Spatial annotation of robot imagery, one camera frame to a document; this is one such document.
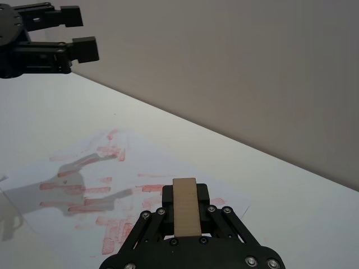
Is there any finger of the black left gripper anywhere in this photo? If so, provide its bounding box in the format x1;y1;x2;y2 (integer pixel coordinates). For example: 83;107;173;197
13;36;100;75
13;2;85;33

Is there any tan wooden block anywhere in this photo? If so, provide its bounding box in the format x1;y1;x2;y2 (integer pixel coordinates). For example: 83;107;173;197
172;177;202;239

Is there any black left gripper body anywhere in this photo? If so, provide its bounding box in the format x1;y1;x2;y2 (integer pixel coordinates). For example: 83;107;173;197
0;2;30;80

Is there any white paper with red marks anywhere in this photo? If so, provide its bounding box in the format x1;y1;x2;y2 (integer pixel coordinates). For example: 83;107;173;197
0;128;252;257

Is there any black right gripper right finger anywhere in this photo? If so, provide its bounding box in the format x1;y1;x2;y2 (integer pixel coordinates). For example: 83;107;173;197
196;183;263;247

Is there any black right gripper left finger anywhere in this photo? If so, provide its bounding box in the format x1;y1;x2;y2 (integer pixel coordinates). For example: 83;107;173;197
117;184;176;254

